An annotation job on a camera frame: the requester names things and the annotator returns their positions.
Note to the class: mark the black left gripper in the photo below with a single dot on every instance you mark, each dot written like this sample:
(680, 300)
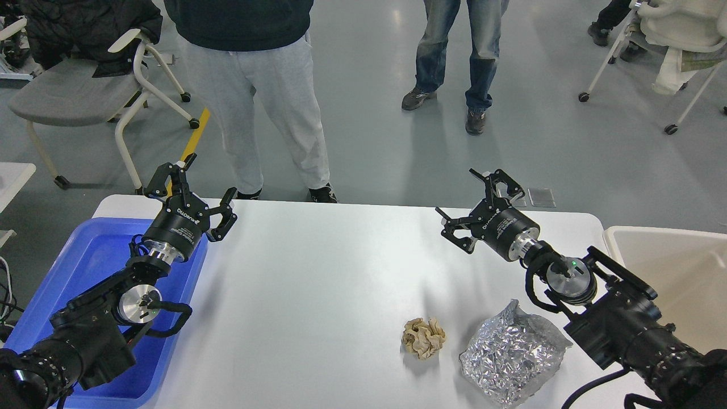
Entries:
(181, 226)

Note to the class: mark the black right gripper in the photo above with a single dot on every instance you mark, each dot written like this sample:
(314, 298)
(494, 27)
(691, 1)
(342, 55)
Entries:
(504, 228)

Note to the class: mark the silver foil bag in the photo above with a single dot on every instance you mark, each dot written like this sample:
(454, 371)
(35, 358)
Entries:
(512, 355)

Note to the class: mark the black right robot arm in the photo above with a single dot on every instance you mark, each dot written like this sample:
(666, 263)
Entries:
(611, 312)

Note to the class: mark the right metal floor plate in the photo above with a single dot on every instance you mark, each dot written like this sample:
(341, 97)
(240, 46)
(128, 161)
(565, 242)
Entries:
(542, 197)

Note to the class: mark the crumpled brown paper ball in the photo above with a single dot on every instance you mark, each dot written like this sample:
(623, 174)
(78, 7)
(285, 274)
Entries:
(424, 339)

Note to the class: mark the person in grey sweatpants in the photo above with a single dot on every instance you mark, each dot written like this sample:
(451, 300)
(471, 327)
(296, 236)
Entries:
(236, 51)

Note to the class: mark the white side table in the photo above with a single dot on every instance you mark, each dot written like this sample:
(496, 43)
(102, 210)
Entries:
(14, 175)

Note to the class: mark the white chair with wheels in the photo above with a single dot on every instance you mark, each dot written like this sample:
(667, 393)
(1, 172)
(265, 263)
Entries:
(632, 33)

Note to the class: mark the beige plastic bin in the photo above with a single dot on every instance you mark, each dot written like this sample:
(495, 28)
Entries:
(688, 271)

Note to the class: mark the black jacket on chair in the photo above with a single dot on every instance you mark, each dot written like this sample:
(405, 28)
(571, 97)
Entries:
(56, 28)

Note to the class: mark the person with black shoes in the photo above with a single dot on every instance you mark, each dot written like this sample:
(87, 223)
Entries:
(608, 18)

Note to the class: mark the cream coat on chair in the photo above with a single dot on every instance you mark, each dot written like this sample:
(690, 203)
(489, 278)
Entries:
(693, 33)

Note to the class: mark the grey chair with white frame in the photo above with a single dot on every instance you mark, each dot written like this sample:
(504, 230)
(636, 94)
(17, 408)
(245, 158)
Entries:
(68, 95)

